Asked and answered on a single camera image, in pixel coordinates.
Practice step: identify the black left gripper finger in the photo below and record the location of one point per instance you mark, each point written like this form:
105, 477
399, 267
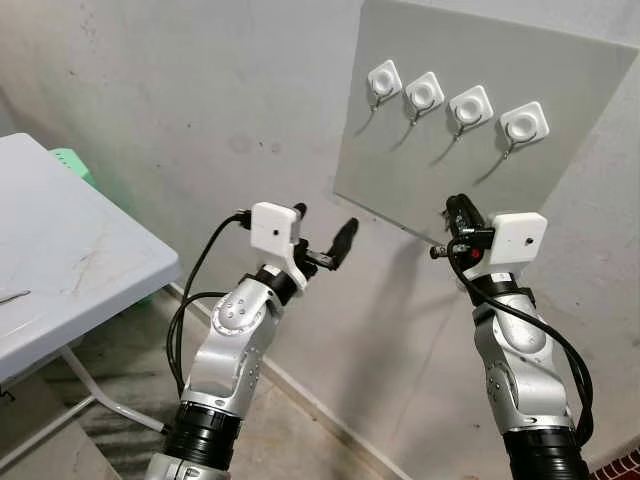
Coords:
300, 211
344, 243

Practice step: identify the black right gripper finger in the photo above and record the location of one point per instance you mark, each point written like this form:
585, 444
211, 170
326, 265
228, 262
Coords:
470, 218

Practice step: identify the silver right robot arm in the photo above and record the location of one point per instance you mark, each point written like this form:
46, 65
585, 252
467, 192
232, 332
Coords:
520, 380

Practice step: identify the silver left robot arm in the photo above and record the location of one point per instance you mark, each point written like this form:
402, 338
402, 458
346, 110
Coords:
235, 340

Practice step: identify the green plastic crate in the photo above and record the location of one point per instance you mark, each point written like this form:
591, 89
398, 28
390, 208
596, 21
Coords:
70, 160

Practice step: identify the white folding table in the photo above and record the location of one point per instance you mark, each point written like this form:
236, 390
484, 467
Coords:
60, 240

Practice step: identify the red brick pattern block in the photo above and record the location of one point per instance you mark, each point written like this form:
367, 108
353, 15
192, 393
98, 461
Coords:
622, 470

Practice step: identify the thin grey metal item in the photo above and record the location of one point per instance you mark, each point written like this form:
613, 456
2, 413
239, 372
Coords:
14, 296

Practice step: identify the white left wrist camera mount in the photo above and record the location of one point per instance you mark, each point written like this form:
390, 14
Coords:
274, 228

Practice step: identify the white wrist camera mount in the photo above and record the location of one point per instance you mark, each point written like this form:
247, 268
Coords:
520, 238
274, 228

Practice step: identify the grey wall board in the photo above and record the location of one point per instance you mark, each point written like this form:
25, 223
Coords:
450, 190

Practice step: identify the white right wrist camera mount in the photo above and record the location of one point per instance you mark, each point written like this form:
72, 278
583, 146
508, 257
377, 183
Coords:
520, 238

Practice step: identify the white square wall hook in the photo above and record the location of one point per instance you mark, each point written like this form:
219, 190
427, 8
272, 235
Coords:
524, 124
424, 94
470, 106
384, 78

